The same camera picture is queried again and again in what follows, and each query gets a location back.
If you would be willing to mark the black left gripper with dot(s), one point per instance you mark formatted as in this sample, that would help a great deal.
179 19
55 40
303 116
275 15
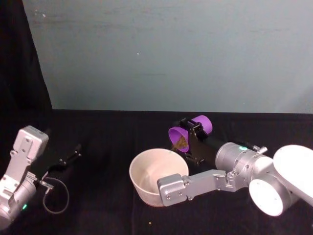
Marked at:
45 165

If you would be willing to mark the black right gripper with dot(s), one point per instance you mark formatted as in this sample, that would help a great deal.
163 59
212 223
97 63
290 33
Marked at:
199 151

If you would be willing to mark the purple plastic cup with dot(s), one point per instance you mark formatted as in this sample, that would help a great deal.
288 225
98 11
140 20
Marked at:
206 123

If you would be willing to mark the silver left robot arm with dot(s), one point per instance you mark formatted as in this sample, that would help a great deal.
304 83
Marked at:
24 147

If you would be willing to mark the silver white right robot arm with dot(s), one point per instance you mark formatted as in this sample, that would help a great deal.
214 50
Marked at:
244 161

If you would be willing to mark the brown grains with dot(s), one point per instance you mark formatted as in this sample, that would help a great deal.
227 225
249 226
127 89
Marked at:
179 144

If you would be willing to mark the white round bowl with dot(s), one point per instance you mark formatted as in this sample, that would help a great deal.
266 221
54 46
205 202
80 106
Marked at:
146 169

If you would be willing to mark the black table cloth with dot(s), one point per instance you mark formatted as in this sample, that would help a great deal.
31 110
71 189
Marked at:
110 215

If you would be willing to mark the black hanging curtain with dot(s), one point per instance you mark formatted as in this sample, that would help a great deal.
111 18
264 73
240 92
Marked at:
17 61

